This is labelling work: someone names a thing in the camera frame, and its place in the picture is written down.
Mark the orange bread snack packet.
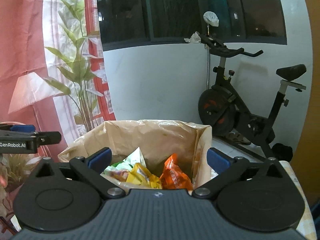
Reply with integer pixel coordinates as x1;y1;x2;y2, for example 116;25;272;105
101;169;130;182

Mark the white lamp shade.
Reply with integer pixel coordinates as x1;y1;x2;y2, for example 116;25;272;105
8;72;62;114

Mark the brown cardboard box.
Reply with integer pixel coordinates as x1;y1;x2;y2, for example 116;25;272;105
58;120;212;188

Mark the green potted plant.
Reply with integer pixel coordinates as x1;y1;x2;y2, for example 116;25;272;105
45;0;103;132

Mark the yellow snack packet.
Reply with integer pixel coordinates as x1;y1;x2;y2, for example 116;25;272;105
126;163;162;189

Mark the red pink curtain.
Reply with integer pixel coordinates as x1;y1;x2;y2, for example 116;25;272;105
1;0;115;159

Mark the green white snack bag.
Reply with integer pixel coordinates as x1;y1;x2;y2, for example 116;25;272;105
102;147;146;176

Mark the black exercise bike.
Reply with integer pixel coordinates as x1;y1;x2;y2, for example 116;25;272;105
198;34;306;162

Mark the dark window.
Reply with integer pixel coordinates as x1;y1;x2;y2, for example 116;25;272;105
97;0;287;50

